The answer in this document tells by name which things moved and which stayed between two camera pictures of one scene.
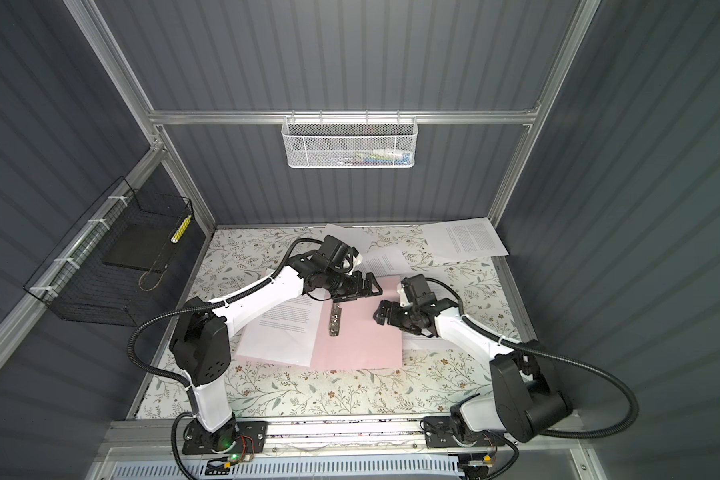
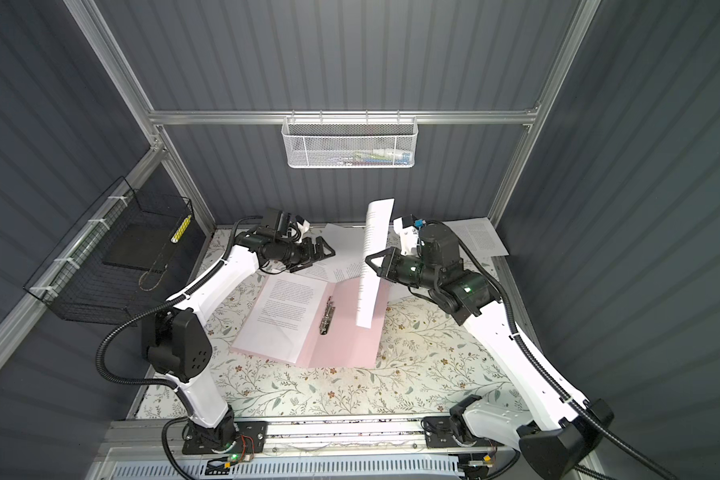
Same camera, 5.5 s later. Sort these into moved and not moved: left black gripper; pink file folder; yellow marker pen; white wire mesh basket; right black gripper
Moved: right black gripper; pink file folder; left black gripper
Not moved: yellow marker pen; white wire mesh basket
